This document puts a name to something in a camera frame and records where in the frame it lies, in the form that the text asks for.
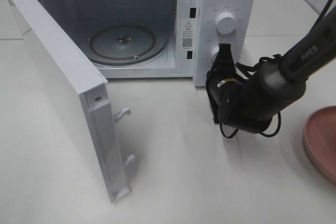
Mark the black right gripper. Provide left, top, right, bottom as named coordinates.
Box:
left=205, top=42, right=272, bottom=135

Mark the pink round plate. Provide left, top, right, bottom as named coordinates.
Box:
left=303, top=105, right=335, bottom=184

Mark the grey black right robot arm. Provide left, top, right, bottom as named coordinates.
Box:
left=206, top=9, right=335, bottom=134

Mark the lower white timer knob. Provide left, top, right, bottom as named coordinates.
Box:
left=209, top=46, right=219, bottom=63

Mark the upper white power knob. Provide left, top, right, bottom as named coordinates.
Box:
left=215, top=12, right=237, bottom=35

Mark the white microwave oven body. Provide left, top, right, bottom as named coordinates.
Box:
left=38, top=0, right=254, bottom=86

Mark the glass microwave turntable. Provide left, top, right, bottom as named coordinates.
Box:
left=88, top=25, right=169, bottom=66

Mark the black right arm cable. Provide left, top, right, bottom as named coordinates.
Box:
left=218, top=0, right=336, bottom=139

